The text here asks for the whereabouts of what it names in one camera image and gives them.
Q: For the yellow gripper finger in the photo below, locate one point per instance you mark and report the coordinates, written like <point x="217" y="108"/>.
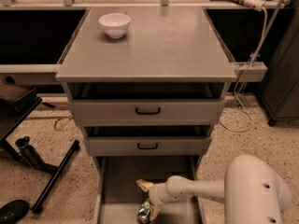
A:
<point x="155" y="209"/>
<point x="144" y="185"/>

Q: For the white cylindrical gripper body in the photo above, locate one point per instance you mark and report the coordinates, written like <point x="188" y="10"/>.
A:
<point x="156" y="192"/>

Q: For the green soda can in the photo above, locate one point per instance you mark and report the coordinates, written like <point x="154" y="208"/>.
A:
<point x="143" y="215"/>

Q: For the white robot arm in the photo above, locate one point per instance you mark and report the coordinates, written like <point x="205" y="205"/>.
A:
<point x="251" y="191"/>

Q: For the grey bottom drawer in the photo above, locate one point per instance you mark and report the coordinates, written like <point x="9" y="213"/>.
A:
<point x="119" y="197"/>

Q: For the grey drawer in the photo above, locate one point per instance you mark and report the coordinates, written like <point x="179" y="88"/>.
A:
<point x="119" y="197"/>
<point x="90" y="107"/>
<point x="147" y="140"/>

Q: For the grey middle drawer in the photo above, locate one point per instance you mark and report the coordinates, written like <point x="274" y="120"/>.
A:
<point x="147" y="140"/>

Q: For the grey top drawer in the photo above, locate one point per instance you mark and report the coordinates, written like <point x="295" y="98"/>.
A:
<point x="90" y="107"/>

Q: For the grey drawer cabinet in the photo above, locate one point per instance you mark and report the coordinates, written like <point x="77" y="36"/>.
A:
<point x="167" y="53"/>

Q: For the black stand with crossbar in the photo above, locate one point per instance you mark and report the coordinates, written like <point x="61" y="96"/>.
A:
<point x="28" y="155"/>

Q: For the black oval foot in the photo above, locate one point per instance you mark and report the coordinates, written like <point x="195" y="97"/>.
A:
<point x="14" y="211"/>

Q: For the dark cabinet at right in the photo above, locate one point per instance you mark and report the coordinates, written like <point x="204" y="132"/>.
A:
<point x="279" y="91"/>

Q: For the white ceramic bowl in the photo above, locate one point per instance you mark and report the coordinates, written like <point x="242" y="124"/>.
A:
<point x="115" y="25"/>

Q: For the black middle drawer handle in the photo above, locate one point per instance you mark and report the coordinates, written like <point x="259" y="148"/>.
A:
<point x="147" y="146"/>

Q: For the black drawer handle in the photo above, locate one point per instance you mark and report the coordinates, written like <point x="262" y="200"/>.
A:
<point x="145" y="112"/>
<point x="147" y="146"/>

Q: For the black top drawer handle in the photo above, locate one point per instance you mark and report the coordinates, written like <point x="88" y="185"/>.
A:
<point x="145" y="112"/>

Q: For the grey bench rail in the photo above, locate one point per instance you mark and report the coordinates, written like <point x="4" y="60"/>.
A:
<point x="249" y="73"/>

